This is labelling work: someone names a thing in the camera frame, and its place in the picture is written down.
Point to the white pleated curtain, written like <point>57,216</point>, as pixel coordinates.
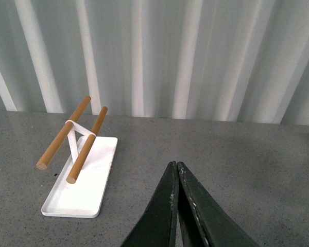
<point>217,60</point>

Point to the white rack with wooden bars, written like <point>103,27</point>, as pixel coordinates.
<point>80,187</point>

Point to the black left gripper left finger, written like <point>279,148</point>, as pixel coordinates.
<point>157,226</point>

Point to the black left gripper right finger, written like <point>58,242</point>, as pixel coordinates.
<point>203,222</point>

